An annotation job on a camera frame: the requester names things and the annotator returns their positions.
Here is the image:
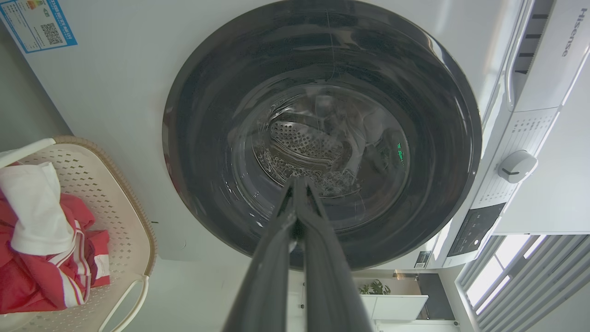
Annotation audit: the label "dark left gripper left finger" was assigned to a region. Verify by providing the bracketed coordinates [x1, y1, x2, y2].
[223, 178, 302, 332]

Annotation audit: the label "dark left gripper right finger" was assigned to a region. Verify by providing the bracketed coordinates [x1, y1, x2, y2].
[295, 178, 374, 332]

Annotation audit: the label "cream perforated laundry basket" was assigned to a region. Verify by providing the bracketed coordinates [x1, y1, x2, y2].
[0, 136, 158, 332]

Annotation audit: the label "green potted plant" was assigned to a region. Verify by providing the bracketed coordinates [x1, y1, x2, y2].
[359, 279, 391, 296]

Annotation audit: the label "white cabinet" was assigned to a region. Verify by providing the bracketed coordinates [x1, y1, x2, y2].
[361, 294, 429, 321]

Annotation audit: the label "black washer display panel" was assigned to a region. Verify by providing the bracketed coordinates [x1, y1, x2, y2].
[447, 202, 506, 257]

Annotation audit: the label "round dark glass washer door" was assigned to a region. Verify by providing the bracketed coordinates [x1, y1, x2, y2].
[161, 0, 483, 272]

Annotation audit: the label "grey window blinds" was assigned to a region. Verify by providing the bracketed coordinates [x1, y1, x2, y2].
[456, 234, 590, 332]

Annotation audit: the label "white washer control knob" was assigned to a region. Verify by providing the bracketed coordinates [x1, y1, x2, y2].
[497, 150, 538, 184]

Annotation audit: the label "red garment with white stripes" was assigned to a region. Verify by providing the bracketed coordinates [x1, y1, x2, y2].
[0, 162, 111, 315]

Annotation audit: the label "white front-load washing machine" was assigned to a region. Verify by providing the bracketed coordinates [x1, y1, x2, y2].
[0, 0, 590, 273]

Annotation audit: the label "blue-edged energy label sticker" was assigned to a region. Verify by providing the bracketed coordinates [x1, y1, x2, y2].
[0, 0, 78, 54]

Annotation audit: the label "white detergent drawer with handle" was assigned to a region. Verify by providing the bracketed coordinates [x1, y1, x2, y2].
[505, 0, 590, 113]

